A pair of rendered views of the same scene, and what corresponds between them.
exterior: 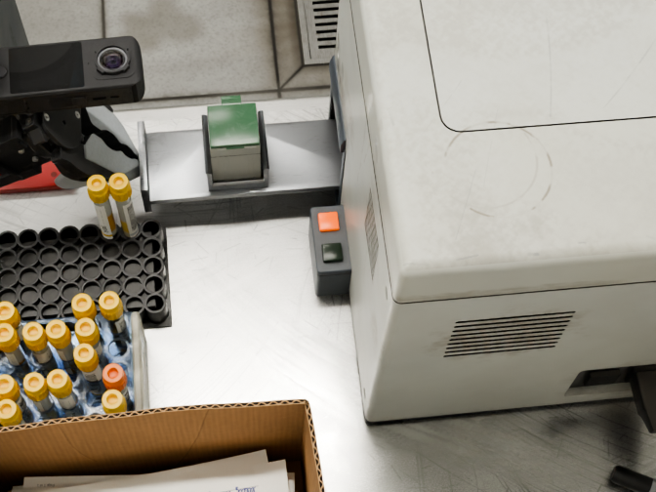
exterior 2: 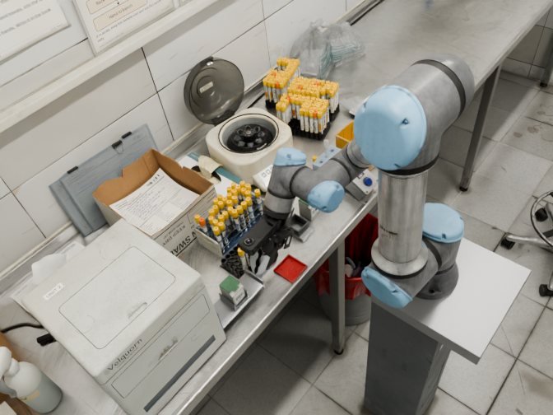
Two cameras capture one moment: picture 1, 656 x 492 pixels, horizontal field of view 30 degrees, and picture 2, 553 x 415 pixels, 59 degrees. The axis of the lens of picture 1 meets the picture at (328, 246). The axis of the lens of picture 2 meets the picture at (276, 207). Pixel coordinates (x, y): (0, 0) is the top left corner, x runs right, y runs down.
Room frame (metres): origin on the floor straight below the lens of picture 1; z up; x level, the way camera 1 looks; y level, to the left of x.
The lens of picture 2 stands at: (1.16, -0.16, 2.00)
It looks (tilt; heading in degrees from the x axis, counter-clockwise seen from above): 48 degrees down; 148
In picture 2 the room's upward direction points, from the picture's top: 9 degrees counter-clockwise
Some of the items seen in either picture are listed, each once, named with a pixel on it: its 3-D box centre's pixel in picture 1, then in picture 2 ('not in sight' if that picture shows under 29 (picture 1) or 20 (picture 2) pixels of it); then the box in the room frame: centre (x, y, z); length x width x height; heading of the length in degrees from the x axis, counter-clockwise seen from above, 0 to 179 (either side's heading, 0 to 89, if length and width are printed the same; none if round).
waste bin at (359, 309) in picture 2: not in sight; (346, 273); (0.31, 0.67, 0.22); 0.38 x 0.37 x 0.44; 101
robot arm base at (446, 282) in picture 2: not in sight; (429, 263); (0.78, 0.50, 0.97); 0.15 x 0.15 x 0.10
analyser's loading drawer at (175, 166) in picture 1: (262, 154); (228, 303); (0.50, 0.06, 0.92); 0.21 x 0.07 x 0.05; 101
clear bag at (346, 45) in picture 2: not in sight; (341, 39); (-0.18, 1.12, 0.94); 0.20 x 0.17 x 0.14; 73
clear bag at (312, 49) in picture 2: not in sight; (309, 51); (-0.18, 0.94, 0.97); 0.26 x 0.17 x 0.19; 122
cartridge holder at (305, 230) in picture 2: not in sight; (296, 226); (0.41, 0.37, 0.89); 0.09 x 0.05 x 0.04; 10
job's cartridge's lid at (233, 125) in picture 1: (232, 122); (230, 284); (0.50, 0.08, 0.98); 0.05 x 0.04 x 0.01; 11
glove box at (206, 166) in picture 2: not in sight; (209, 177); (0.08, 0.28, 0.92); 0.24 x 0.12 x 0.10; 11
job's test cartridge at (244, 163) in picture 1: (233, 143); (232, 291); (0.50, 0.08, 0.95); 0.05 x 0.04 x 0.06; 11
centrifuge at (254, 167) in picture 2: not in sight; (254, 148); (0.09, 0.46, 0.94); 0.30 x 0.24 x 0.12; 2
